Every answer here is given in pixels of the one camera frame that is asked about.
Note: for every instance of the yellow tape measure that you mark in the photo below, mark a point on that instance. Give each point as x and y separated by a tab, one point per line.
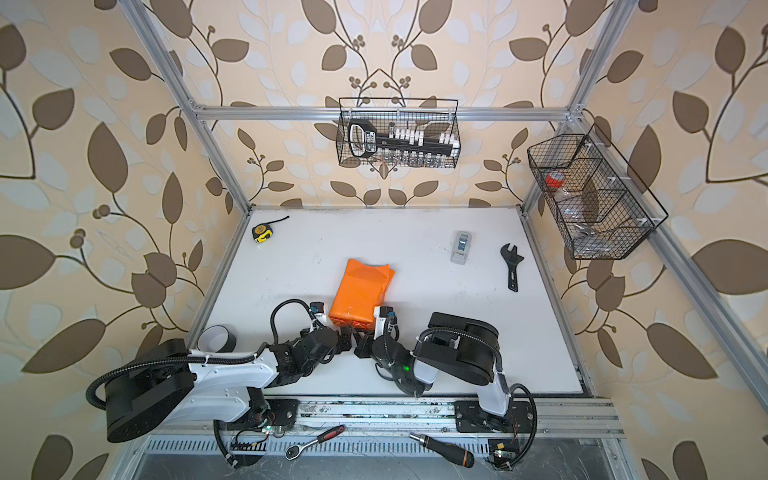
264	231

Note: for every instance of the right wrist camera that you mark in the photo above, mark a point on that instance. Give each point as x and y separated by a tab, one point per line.
381	314

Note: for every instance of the socket set rail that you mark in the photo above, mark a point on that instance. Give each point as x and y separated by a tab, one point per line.
365	141

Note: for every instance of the red capped plastic bottle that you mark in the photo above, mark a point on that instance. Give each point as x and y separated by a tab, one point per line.
555	183

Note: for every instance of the black orange screwdriver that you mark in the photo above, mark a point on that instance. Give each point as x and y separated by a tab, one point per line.
453	453

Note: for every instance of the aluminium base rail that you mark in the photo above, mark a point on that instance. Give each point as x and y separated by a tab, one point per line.
556	417

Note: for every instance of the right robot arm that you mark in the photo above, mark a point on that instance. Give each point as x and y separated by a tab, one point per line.
462	348

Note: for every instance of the red handled ratchet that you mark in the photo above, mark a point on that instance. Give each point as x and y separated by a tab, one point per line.
295	451

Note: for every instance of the black adjustable wrench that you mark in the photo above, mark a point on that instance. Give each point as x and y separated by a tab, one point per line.
512	260

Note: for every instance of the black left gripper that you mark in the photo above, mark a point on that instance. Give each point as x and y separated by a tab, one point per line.
347	340

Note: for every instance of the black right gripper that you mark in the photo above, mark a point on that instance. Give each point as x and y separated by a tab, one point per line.
363	347

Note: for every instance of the back wire basket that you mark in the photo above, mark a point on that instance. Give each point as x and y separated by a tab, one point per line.
435	115

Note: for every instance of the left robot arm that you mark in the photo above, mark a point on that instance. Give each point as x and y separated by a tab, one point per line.
173	384

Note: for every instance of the side wire basket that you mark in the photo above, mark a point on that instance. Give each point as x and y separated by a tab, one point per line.
612	209

